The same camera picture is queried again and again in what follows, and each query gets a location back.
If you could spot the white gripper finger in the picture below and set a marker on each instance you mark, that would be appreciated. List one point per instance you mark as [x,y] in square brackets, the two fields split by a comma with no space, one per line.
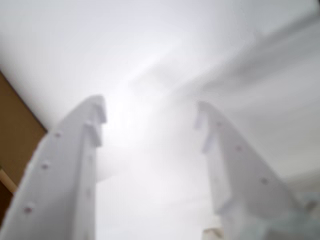
[237,180]
[57,187]

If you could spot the brown cardboard box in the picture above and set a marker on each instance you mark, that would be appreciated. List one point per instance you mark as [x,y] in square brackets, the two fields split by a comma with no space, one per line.
[17,130]

